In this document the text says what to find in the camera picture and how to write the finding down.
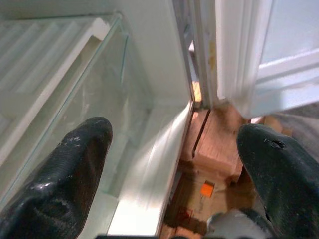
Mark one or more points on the grey left robot leg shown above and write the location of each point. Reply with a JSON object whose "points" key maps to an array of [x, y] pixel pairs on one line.
{"points": [[231, 224]]}

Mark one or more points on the clear glass fridge shelf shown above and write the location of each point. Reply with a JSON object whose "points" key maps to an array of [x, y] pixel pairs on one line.
{"points": [[99, 82]]}

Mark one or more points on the white ribbed fridge tray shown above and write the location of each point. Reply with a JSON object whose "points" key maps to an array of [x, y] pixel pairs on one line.
{"points": [[37, 54]]}

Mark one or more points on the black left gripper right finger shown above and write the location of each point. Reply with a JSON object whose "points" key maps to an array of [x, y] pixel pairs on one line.
{"points": [[286, 184]]}

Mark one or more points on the silver fridge cabinet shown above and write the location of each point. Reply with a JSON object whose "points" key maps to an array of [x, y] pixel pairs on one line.
{"points": [[154, 49]]}

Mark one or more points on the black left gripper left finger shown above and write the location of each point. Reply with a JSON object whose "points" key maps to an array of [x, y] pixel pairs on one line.
{"points": [[57, 189]]}

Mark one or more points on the small orange sticker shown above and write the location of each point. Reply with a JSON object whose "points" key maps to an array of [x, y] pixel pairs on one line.
{"points": [[207, 190]]}

